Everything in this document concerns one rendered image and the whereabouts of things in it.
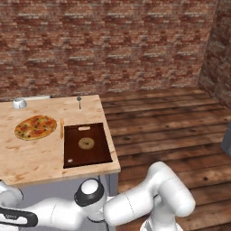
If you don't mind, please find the white bowl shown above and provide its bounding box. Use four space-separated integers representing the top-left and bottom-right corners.
12 97 28 110

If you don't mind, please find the dark brown cutting board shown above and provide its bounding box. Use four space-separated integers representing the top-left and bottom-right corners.
62 122 114 170

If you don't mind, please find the grey counter cabinet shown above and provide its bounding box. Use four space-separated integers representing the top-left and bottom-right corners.
12 171 120 231

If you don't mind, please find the tan bagel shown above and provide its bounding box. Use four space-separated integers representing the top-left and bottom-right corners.
78 137 96 151

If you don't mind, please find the round pizza with toppings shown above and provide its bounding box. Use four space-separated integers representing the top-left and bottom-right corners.
14 115 58 142

